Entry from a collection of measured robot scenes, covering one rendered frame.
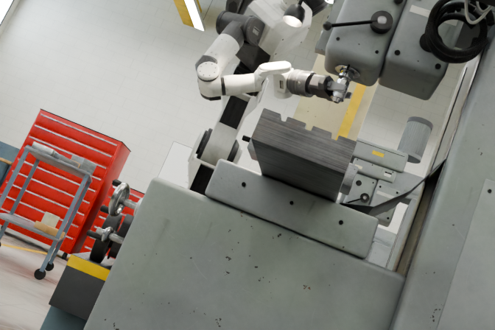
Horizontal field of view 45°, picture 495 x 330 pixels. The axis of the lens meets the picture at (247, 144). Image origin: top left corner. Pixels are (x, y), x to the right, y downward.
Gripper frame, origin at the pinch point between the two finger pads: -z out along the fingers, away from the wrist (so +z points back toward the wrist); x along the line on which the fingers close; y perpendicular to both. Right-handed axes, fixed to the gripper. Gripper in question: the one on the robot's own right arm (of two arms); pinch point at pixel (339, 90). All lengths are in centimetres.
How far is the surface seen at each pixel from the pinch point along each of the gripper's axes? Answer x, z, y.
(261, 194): -19.2, 0.2, 44.1
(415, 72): 0.3, -22.3, -10.8
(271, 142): -53, -18, 37
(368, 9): -9.2, -3.6, -25.5
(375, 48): -6.5, -9.6, -13.5
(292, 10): -15.9, 19.2, -18.3
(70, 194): 300, 435, 62
